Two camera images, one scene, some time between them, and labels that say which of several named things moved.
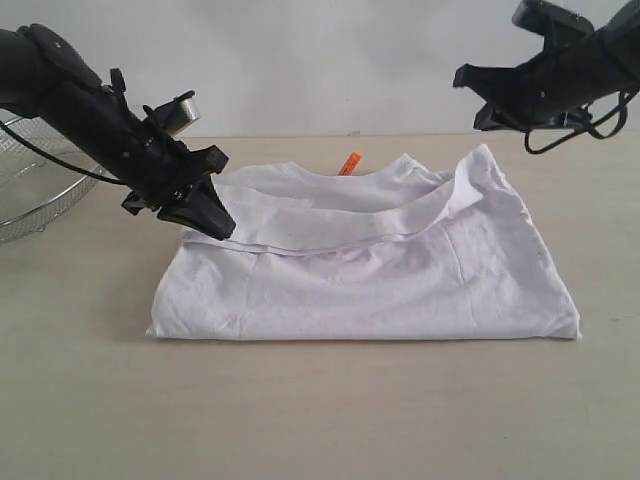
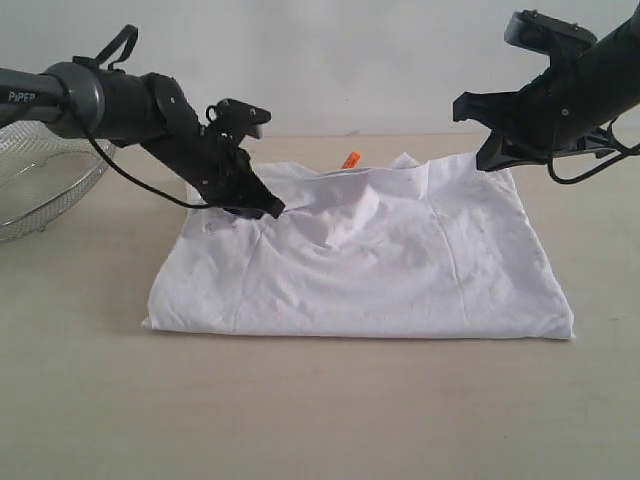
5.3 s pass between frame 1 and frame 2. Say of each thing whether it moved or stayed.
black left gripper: moved
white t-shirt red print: stayed
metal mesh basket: stayed
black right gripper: moved
